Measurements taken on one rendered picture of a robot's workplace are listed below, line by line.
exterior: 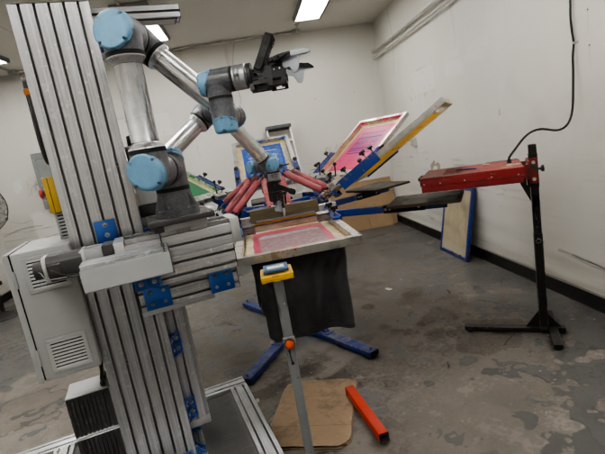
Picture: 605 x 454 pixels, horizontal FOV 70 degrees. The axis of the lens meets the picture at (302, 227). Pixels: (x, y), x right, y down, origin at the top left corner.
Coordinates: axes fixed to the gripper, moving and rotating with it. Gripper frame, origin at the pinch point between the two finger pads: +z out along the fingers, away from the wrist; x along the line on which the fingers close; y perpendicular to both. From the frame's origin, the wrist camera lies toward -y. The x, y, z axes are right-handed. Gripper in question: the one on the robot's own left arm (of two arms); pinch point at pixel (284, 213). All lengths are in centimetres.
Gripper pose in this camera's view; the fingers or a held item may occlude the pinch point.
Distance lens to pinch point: 255.2
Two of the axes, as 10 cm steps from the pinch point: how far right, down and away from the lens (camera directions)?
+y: -9.8, 1.9, -0.9
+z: 1.7, 9.7, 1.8
